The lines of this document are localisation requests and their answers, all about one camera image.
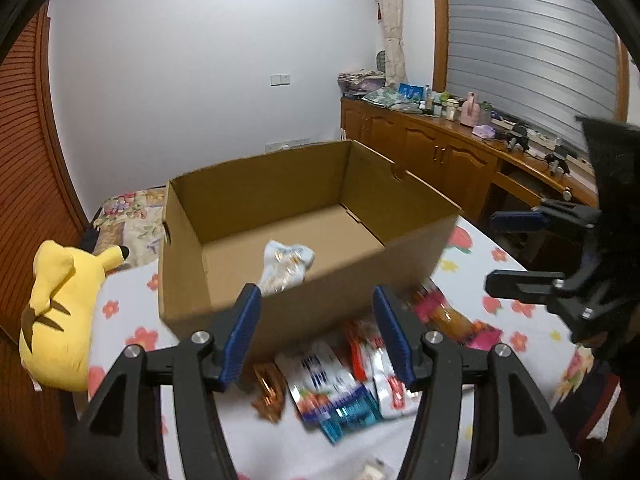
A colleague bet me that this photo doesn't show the stack of folded cloths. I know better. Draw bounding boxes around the stack of folded cloths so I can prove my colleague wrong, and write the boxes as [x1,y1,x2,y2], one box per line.
[337,67,387,99]

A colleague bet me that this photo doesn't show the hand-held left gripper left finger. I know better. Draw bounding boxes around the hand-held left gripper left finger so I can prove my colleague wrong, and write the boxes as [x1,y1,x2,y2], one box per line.
[55,283,263,480]

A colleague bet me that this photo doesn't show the pink snack packet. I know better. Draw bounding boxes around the pink snack packet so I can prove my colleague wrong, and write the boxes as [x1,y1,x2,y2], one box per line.
[462,321,505,352]

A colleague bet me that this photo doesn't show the small black stand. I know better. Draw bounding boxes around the small black stand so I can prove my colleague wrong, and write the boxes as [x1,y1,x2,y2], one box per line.
[544,144,574,177]
[504,122,532,154]

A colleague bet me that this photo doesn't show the yellow plush toy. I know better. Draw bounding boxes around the yellow plush toy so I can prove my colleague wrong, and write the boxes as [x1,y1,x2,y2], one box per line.
[19,240,131,392]

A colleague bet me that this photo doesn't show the wooden louvred wardrobe door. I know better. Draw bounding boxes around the wooden louvred wardrobe door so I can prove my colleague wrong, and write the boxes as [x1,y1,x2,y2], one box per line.
[0,7,92,343]

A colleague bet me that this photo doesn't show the teal snack packet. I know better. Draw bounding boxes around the teal snack packet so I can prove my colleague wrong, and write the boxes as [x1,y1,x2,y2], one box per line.
[319,390,384,446]

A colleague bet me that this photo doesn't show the row of small bottles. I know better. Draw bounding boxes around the row of small bottles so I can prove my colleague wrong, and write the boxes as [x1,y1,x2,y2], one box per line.
[419,84,462,122]

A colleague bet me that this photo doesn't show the brown snack packet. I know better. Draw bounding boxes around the brown snack packet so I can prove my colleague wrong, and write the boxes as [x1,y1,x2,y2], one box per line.
[249,360,289,424]

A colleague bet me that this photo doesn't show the orange snack packet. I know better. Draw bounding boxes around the orange snack packet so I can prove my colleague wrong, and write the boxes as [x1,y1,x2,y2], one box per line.
[410,284,474,344]

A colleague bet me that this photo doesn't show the cream lace curtain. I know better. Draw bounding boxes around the cream lace curtain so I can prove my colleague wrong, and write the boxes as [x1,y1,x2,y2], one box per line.
[371,0,409,89]

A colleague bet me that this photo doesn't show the small white packet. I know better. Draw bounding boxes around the small white packet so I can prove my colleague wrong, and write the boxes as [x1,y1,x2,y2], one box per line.
[357,459,389,480]

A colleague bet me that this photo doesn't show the wooden cabinet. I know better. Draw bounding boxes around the wooden cabinet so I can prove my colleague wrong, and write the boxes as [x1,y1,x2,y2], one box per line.
[340,96,600,227]

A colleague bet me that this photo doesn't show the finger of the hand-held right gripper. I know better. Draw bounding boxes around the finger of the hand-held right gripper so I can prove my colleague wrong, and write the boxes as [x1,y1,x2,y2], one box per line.
[489,199,602,261]
[483,268,632,347]

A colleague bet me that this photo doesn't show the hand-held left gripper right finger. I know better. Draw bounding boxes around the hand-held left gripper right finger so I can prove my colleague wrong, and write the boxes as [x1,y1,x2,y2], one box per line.
[372,284,584,480]

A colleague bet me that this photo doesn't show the brown cardboard box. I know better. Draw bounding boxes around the brown cardboard box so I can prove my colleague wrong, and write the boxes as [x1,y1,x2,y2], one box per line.
[158,139,462,364]

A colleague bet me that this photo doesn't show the green patterned cloth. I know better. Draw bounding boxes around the green patterned cloth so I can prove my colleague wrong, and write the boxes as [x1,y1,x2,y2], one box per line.
[361,87,422,112]

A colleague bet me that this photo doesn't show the pale blue snack packet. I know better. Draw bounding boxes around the pale blue snack packet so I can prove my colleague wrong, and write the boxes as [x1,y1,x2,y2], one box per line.
[257,240,317,297]

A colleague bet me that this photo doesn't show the grey window blinds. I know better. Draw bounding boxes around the grey window blinds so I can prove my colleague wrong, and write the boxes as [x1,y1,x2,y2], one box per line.
[444,0,620,162]

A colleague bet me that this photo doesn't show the white wall socket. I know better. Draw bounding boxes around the white wall socket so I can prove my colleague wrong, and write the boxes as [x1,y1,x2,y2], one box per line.
[264,137,314,154]

